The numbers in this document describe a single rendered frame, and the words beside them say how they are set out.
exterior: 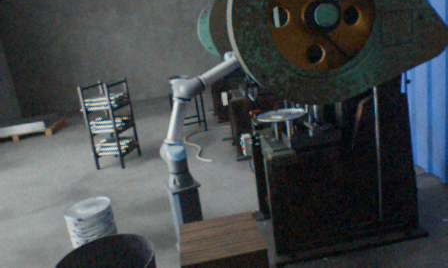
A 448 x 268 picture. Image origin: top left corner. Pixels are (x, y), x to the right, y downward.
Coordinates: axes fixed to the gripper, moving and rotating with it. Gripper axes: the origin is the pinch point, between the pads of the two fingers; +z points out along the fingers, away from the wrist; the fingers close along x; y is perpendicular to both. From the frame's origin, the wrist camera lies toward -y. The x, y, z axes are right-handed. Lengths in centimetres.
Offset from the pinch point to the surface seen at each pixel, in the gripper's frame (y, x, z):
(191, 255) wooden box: -93, 52, 49
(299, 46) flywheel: -73, -13, -36
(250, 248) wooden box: -96, 25, 49
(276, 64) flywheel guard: -80, 0, -30
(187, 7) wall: 627, 23, -105
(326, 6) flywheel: -86, -23, -52
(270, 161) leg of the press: -60, 5, 23
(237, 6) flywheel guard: -80, 15, -57
